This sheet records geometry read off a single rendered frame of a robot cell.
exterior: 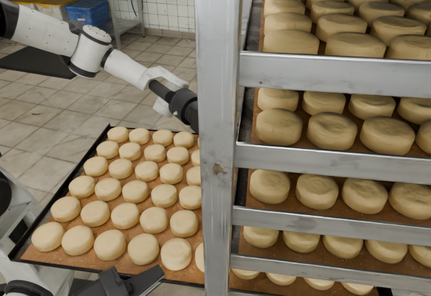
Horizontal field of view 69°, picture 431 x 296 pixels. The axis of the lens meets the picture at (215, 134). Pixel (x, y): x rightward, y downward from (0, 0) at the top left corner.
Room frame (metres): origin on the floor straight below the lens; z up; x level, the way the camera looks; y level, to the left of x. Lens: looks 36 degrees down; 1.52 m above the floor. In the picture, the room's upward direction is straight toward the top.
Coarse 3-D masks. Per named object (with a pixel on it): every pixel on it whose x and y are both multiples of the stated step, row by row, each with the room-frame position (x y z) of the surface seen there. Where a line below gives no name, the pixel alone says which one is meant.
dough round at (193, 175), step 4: (192, 168) 0.50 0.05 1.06; (196, 168) 0.50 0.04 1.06; (188, 172) 0.49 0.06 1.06; (192, 172) 0.49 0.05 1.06; (196, 172) 0.49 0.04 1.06; (188, 176) 0.48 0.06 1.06; (192, 176) 0.48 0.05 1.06; (196, 176) 0.48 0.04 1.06; (200, 176) 0.48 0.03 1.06; (188, 180) 0.47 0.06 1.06; (192, 180) 0.47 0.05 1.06; (196, 180) 0.47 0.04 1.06; (200, 180) 0.47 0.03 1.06; (192, 184) 0.47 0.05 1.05; (196, 184) 0.46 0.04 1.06; (200, 184) 0.46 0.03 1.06
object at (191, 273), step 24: (120, 144) 0.62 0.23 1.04; (144, 144) 0.62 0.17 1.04; (168, 216) 0.39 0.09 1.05; (192, 240) 0.34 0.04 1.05; (72, 264) 0.29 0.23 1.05; (96, 264) 0.29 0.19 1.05; (120, 264) 0.29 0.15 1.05; (192, 264) 0.29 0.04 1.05; (240, 288) 0.25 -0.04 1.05; (264, 288) 0.25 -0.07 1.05; (288, 288) 0.25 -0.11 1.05; (312, 288) 0.25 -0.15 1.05; (336, 288) 0.25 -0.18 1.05
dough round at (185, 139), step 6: (180, 132) 0.64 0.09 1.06; (186, 132) 0.64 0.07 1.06; (174, 138) 0.61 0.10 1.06; (180, 138) 0.61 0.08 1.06; (186, 138) 0.61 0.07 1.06; (192, 138) 0.62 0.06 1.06; (174, 144) 0.61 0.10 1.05; (180, 144) 0.60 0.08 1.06; (186, 144) 0.60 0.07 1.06; (192, 144) 0.61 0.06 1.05
